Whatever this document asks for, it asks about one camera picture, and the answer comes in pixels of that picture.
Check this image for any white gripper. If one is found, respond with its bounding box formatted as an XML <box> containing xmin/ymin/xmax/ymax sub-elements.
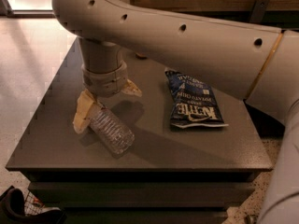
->
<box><xmin>73</xmin><ymin>62</ymin><xmax>142</xmax><ymax>133</ymax></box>

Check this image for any clear plastic water bottle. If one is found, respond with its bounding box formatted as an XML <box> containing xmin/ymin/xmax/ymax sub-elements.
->
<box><xmin>90</xmin><ymin>108</ymin><xmax>135</xmax><ymax>156</ymax></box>

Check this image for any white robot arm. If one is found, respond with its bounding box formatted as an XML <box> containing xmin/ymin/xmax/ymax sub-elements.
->
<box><xmin>51</xmin><ymin>0</ymin><xmax>299</xmax><ymax>224</ymax></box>

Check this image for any orange fruit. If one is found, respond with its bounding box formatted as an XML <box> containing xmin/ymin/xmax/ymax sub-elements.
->
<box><xmin>135</xmin><ymin>53</ymin><xmax>147</xmax><ymax>60</ymax></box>

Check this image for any blue kettle chips bag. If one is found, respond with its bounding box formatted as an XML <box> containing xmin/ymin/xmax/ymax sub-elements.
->
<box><xmin>164</xmin><ymin>68</ymin><xmax>227</xmax><ymax>129</ymax></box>

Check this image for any grey drawer table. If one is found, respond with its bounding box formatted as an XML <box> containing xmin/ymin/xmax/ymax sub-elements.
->
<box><xmin>7</xmin><ymin>44</ymin><xmax>272</xmax><ymax>224</ymax></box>

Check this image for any right metal bracket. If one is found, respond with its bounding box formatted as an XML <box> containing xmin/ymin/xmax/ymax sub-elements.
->
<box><xmin>249</xmin><ymin>0</ymin><xmax>270</xmax><ymax>23</ymax></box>

